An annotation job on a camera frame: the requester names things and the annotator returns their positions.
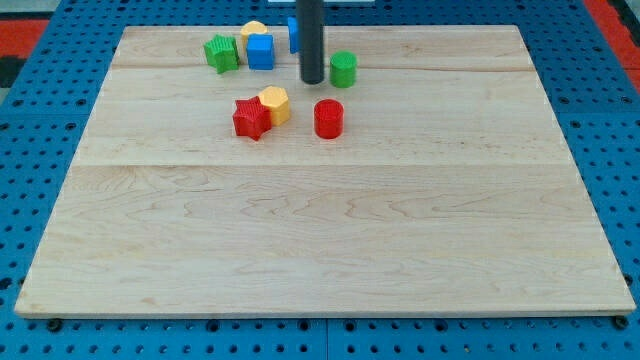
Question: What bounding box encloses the green cylinder block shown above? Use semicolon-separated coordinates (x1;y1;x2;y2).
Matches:
330;50;357;88

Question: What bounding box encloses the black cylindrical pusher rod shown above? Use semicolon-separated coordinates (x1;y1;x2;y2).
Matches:
296;0;325;85

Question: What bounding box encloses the blue cube block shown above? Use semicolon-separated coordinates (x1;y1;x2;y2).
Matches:
246;34;275;70

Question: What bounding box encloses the light wooden board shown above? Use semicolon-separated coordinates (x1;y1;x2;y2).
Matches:
15;25;636;319

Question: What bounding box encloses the blue block behind rod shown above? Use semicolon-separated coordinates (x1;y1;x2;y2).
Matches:
287;17;299;54

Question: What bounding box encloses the red star block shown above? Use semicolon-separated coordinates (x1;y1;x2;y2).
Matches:
232;96;272;141

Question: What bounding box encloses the yellow hexagon block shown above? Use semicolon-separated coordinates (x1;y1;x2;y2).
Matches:
258;86;291;126
240;20;269;49

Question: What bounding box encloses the green star block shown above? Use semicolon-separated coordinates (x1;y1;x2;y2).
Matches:
203;34;239;74

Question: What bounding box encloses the red cylinder block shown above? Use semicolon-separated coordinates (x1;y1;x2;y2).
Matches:
314;99;344;139

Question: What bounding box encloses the yellow hexagon block rear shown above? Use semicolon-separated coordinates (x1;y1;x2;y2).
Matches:
240;20;269;49

